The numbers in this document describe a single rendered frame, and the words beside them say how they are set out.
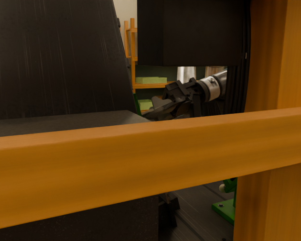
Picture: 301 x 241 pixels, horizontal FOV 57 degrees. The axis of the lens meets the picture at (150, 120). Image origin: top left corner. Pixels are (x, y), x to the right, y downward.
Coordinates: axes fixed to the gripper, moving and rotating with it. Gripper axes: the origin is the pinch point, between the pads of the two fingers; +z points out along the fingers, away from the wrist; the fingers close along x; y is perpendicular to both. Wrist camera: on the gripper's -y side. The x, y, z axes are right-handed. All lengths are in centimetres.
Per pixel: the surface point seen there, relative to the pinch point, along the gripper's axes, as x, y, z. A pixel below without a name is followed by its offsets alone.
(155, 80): -416, 276, -227
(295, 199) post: 14.8, -36.6, -12.1
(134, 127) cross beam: 37.1, -16.9, 17.3
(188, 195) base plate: -25.7, -20.3, -7.0
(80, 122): 19.8, -3.2, 20.9
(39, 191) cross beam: 37, -20, 31
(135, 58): -370, 313, -193
